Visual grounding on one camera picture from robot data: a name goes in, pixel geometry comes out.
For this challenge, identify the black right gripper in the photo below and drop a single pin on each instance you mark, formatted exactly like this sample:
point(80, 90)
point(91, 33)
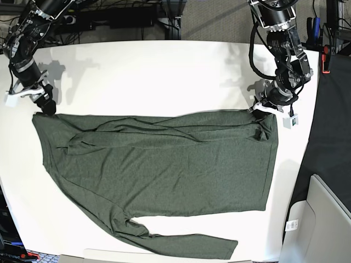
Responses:
point(29, 76)

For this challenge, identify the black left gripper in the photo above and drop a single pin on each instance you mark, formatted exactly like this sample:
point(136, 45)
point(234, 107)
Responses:
point(269, 98)

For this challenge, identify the dark green long-sleeve shirt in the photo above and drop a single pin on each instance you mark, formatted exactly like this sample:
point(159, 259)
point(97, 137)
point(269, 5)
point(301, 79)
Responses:
point(119, 168)

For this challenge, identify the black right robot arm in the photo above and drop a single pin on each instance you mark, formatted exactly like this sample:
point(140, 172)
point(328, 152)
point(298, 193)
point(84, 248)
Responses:
point(35, 23)

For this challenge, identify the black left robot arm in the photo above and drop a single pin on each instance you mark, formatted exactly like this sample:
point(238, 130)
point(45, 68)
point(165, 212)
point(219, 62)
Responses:
point(293, 71)

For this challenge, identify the red clamp on table edge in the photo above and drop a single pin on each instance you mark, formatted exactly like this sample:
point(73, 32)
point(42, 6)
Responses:
point(326, 58)

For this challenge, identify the grey plastic bin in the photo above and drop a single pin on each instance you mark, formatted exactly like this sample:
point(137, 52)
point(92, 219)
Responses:
point(318, 229)

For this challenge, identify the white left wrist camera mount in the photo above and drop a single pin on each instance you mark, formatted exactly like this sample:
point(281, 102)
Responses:
point(289, 121)

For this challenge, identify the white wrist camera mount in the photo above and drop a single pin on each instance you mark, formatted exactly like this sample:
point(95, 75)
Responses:
point(289, 121)
point(11, 99)

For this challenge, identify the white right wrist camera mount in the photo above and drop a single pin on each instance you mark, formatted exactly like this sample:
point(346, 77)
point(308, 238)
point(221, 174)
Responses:
point(11, 99)

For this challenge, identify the blue and black handled tools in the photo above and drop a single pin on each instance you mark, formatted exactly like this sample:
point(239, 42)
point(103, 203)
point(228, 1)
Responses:
point(313, 30)

